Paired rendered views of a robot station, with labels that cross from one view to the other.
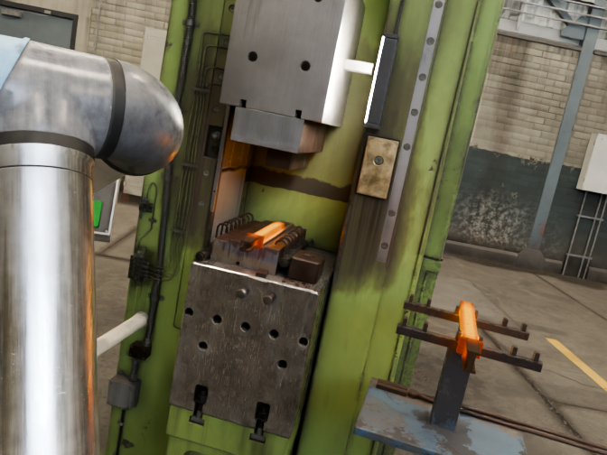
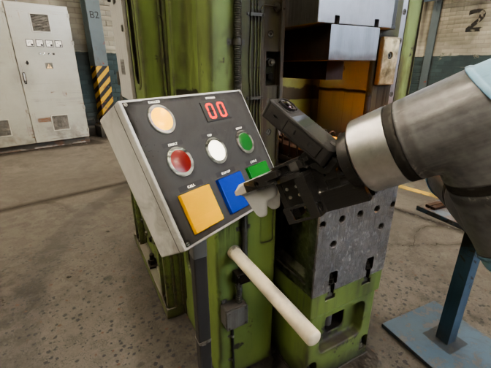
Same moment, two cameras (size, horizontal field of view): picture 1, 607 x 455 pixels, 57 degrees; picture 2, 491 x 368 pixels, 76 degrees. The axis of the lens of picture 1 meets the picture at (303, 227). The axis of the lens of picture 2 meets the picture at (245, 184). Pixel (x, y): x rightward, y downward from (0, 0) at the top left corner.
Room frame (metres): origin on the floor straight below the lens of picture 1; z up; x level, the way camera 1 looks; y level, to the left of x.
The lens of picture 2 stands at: (0.97, 1.04, 1.26)
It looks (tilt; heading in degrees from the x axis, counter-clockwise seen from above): 21 degrees down; 322
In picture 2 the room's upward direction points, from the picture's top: straight up
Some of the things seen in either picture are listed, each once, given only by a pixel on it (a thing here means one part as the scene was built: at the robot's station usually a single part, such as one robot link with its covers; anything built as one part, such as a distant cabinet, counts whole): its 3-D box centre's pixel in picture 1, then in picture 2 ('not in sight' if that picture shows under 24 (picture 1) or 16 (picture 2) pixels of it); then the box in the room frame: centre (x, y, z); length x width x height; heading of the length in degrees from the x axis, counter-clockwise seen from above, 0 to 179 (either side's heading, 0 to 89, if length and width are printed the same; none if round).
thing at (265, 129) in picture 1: (284, 131); (310, 47); (1.79, 0.12, 1.32); 0.42 x 0.20 x 0.10; 171
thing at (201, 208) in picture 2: not in sight; (200, 208); (1.44, 0.78, 1.01); 0.07 x 0.05 x 0.07; 106
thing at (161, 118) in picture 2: not in sight; (161, 119); (1.52, 0.81, 1.16); 0.05 x 0.03 x 0.04; 81
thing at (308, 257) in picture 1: (307, 266); not in sight; (1.61, -0.03, 0.95); 0.12 x 0.08 x 0.06; 171
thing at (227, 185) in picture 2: not in sight; (234, 192); (1.47, 0.69, 1.01); 0.07 x 0.05 x 0.07; 106
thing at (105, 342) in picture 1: (105, 342); (267, 288); (1.55, 0.51, 0.62); 0.44 x 0.05 x 0.05; 171
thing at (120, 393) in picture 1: (124, 391); (234, 312); (1.75, 0.49, 0.36); 0.09 x 0.07 x 0.12; 81
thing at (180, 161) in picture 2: not in sight; (180, 161); (1.48, 0.79, 1.09); 0.05 x 0.03 x 0.04; 81
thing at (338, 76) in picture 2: (289, 157); (306, 69); (1.82, 0.09, 1.24); 0.30 x 0.07 x 0.06; 171
